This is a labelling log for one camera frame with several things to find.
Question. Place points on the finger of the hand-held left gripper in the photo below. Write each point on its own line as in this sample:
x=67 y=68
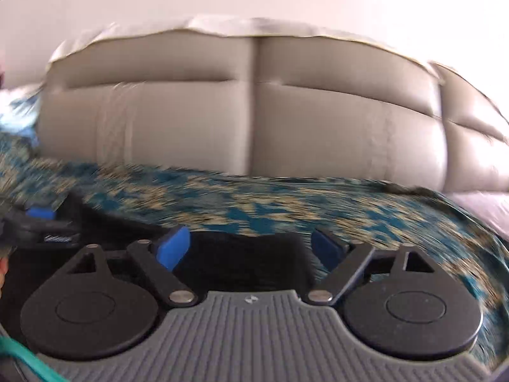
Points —
x=39 y=212

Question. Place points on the lavender sofa seat cover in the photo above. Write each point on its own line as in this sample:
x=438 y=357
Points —
x=485 y=207

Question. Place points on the white cloth on sofa back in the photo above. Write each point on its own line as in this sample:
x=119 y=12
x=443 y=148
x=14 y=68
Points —
x=222 y=24

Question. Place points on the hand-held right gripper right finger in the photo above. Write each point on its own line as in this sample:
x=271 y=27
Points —
x=328 y=246

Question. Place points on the black pants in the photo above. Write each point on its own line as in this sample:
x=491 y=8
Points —
x=238 y=258

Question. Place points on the beige leather sofa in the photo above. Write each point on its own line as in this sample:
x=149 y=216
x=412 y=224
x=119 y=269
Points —
x=318 y=127

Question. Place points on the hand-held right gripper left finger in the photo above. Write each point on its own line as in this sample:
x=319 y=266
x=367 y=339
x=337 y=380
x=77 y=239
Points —
x=175 y=246

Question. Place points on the teal gold patterned blanket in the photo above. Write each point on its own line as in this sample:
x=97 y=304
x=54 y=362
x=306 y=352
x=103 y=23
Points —
x=278 y=207

